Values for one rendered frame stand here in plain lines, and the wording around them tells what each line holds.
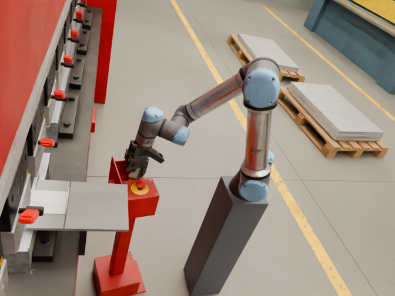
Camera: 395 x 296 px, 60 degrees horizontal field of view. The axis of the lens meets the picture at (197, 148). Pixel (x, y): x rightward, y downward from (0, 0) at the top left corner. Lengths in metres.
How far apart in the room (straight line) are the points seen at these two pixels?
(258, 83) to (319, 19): 7.24
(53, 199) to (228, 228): 0.86
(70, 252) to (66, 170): 0.35
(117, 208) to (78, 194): 0.12
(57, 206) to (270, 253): 1.72
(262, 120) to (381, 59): 5.71
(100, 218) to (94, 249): 1.17
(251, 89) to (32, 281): 0.83
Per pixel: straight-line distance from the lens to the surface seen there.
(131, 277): 1.96
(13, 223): 0.69
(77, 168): 1.35
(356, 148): 3.91
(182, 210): 2.48
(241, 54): 5.22
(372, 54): 7.00
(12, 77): 0.57
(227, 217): 1.57
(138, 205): 1.43
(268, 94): 1.12
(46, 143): 0.76
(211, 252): 1.77
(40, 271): 1.08
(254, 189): 1.33
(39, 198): 1.07
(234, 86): 1.30
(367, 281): 2.79
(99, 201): 1.07
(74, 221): 1.02
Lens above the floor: 1.79
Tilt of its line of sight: 36 degrees down
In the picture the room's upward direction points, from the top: 18 degrees clockwise
